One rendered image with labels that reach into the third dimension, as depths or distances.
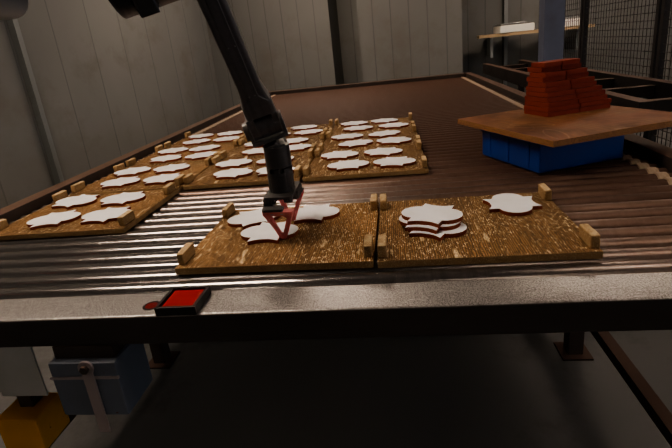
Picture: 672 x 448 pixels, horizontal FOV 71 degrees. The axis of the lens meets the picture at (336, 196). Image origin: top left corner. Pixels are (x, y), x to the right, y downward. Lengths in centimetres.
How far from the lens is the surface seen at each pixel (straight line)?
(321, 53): 586
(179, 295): 93
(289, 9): 597
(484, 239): 99
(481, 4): 622
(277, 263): 95
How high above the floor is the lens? 134
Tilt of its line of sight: 18 degrees down
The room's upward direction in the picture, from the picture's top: 6 degrees counter-clockwise
